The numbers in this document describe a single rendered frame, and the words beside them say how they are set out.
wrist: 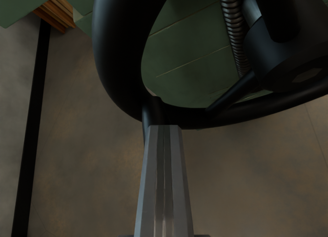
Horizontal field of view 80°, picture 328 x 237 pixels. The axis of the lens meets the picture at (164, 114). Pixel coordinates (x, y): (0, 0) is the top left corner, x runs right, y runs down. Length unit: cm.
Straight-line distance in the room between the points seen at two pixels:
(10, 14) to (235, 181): 91
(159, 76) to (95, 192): 93
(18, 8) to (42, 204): 135
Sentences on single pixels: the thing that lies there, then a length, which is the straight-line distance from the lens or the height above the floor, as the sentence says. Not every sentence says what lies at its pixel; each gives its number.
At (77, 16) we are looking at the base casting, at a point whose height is 80.
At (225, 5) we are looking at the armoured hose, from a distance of 21.
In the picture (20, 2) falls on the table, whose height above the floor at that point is 86.
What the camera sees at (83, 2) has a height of 82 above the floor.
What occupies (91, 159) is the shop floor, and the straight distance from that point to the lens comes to 131.
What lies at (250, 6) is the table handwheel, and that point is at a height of 82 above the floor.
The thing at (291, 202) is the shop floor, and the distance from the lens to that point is 98.
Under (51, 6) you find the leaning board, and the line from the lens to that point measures 183.
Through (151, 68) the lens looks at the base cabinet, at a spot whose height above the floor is 63.
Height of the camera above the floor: 97
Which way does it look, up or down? 62 degrees down
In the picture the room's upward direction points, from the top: 54 degrees counter-clockwise
